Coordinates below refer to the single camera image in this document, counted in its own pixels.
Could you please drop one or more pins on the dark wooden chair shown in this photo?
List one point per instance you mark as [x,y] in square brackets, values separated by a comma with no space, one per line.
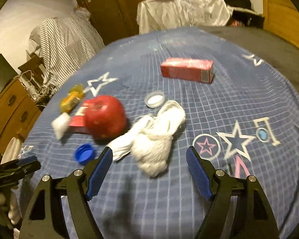
[31,67]

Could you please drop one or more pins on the yellow snack wrapper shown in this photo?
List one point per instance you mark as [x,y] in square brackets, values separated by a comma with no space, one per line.
[69,100]

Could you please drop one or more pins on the pink patterned bag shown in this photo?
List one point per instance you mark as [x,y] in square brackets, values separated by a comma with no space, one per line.
[234,23]

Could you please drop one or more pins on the person's left hand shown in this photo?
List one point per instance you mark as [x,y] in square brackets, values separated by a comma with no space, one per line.
[15,211]

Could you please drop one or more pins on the grey striped cloth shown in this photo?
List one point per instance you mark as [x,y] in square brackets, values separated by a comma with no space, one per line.
[64,37]

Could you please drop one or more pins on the dark brown door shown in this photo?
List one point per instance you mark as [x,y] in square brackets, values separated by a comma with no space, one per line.
[102,5]

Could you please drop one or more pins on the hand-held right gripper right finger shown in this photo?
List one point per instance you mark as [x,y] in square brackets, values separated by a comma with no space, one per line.
[198,171]

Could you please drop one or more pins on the red and white medicine box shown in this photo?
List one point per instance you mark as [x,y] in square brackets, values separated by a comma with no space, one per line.
[77,122]

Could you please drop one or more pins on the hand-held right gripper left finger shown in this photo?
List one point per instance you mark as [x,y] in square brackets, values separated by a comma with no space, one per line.
[99,171]

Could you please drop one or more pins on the wooden chest of drawers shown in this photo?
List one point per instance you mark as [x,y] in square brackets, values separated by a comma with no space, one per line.
[12,109]

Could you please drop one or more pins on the light wooden headboard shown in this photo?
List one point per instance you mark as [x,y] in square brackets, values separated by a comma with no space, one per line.
[281,17]

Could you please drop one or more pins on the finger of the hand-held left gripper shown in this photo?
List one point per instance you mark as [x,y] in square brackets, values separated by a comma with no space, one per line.
[17,175]
[27,159]

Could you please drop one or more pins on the black flat television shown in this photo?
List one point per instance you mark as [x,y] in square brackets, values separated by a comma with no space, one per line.
[2,72]

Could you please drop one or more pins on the white plastic bucket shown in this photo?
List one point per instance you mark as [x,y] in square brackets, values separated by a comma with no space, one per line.
[11,149]

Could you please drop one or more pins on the blue star printed blanket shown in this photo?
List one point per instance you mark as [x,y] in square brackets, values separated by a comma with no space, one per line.
[189,97]

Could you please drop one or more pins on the white bottle cap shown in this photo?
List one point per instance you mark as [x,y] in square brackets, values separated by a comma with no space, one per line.
[154,99]

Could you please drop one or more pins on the blue bottle cap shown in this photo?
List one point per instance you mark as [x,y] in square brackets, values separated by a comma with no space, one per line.
[84,154]

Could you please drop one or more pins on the red apple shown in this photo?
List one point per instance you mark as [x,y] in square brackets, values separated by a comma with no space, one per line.
[104,118]

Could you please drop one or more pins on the black bed sheet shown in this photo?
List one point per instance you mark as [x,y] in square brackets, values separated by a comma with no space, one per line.
[276,49]

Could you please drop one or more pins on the red carton box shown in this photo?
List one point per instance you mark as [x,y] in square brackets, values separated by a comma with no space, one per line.
[184,69]

